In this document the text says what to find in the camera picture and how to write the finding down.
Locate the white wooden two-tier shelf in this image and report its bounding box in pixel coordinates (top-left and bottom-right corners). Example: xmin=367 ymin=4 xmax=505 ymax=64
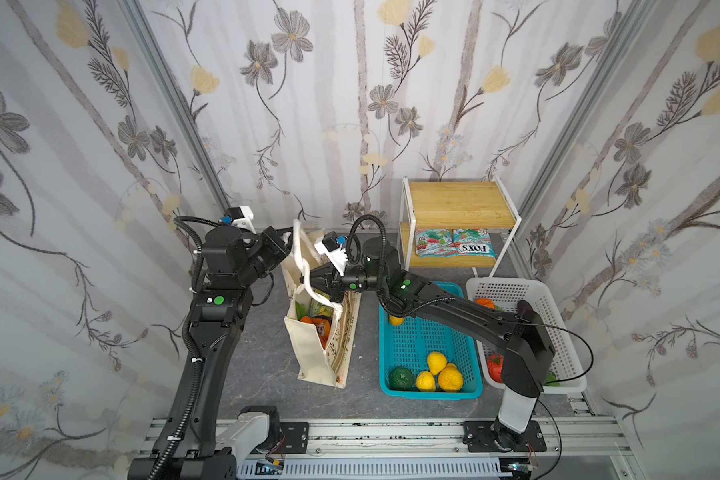
xmin=398 ymin=178 xmax=522 ymax=277

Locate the large yellow citrus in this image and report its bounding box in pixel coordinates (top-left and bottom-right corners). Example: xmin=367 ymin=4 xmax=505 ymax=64
xmin=437 ymin=363 xmax=464 ymax=393

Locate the green avocado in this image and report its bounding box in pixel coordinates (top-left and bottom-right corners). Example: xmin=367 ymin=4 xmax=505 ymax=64
xmin=388 ymin=367 xmax=416 ymax=391

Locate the red tomato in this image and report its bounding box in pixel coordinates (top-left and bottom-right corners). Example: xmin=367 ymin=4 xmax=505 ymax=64
xmin=486 ymin=354 xmax=504 ymax=384

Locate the green red candy bag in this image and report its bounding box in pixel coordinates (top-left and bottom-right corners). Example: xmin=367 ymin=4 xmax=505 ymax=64
xmin=414 ymin=229 xmax=456 ymax=258

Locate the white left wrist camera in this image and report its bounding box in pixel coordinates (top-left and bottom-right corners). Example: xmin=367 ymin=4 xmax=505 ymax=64
xmin=220 ymin=206 xmax=256 ymax=233

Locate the orange snack bag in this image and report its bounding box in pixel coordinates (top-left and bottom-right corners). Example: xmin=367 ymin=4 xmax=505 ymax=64
xmin=300 ymin=316 xmax=331 ymax=349

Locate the yellow lemon middle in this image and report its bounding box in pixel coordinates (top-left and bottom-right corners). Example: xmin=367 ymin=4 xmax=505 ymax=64
xmin=415 ymin=371 xmax=437 ymax=392

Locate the orange bell pepper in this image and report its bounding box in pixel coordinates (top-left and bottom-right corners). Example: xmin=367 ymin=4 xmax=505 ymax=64
xmin=474 ymin=298 xmax=496 ymax=309

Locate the teal plastic basket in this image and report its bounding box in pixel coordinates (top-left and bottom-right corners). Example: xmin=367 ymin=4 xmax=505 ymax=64
xmin=377 ymin=280 xmax=484 ymax=401

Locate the green snack bag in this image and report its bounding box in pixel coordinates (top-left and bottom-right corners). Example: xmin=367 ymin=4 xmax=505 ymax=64
xmin=295 ymin=300 xmax=334 ymax=320

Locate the aluminium mounting rail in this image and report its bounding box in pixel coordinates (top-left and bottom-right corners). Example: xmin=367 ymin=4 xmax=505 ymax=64
xmin=137 ymin=416 xmax=634 ymax=480

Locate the yellow lemon right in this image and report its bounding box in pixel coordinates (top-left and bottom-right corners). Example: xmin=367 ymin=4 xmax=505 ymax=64
xmin=427 ymin=351 xmax=449 ymax=376

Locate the cream floral grocery tote bag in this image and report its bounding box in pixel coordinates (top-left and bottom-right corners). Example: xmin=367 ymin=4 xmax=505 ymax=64
xmin=282 ymin=220 xmax=360 ymax=389

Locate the Fox's candy bag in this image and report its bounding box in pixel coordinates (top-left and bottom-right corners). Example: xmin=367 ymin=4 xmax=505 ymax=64
xmin=453 ymin=229 xmax=496 ymax=258

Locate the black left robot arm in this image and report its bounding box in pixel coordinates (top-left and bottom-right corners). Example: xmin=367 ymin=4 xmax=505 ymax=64
xmin=127 ymin=216 xmax=293 ymax=479

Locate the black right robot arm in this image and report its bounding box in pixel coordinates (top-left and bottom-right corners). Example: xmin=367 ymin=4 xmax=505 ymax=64
xmin=301 ymin=214 xmax=555 ymax=452

